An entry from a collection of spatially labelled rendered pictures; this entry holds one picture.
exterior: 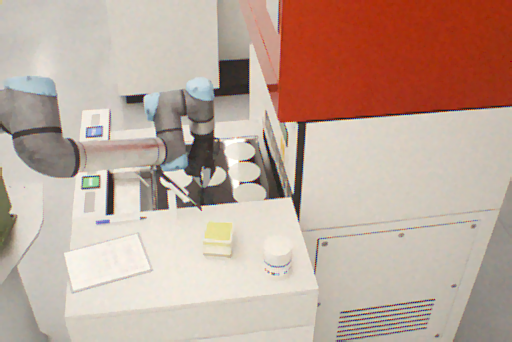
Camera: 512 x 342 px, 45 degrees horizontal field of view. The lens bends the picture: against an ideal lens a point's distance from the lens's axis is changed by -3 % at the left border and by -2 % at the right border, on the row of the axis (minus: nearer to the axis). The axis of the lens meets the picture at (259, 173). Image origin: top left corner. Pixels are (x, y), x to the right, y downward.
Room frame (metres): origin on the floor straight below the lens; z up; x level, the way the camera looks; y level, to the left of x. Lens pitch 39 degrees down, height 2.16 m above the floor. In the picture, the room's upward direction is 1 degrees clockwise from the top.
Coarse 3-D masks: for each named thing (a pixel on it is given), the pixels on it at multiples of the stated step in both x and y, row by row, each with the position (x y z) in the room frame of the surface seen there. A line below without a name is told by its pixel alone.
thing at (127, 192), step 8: (120, 184) 1.50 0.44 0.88; (128, 184) 1.50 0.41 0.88; (136, 184) 1.50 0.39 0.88; (120, 192) 1.46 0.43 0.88; (128, 192) 1.46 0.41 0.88; (136, 192) 1.46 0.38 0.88; (120, 200) 1.43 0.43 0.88; (128, 200) 1.43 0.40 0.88; (136, 200) 1.43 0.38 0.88; (120, 208) 1.39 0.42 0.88; (128, 208) 1.39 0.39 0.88; (136, 208) 1.39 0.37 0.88
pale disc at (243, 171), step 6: (240, 162) 1.60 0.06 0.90; (246, 162) 1.60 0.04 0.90; (234, 168) 1.57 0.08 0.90; (240, 168) 1.57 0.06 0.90; (246, 168) 1.57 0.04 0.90; (252, 168) 1.57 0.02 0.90; (258, 168) 1.57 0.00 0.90; (234, 174) 1.54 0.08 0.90; (240, 174) 1.54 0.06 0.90; (246, 174) 1.54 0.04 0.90; (252, 174) 1.54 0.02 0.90; (258, 174) 1.54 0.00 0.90; (240, 180) 1.51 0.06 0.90; (246, 180) 1.51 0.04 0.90
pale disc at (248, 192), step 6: (240, 186) 1.48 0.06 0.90; (246, 186) 1.48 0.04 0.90; (252, 186) 1.48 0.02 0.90; (258, 186) 1.48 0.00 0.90; (234, 192) 1.45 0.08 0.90; (240, 192) 1.45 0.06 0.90; (246, 192) 1.45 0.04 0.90; (252, 192) 1.45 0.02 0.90; (258, 192) 1.45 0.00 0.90; (264, 192) 1.45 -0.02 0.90; (240, 198) 1.42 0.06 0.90; (246, 198) 1.42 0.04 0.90; (252, 198) 1.42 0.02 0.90; (258, 198) 1.43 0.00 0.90; (264, 198) 1.42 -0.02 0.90
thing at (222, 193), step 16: (224, 144) 1.69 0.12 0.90; (256, 144) 1.70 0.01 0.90; (224, 160) 1.61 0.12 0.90; (256, 160) 1.61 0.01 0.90; (160, 176) 1.52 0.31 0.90; (192, 176) 1.52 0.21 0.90; (160, 192) 1.44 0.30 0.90; (192, 192) 1.45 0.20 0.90; (208, 192) 1.45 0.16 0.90; (224, 192) 1.45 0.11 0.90; (160, 208) 1.37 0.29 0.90
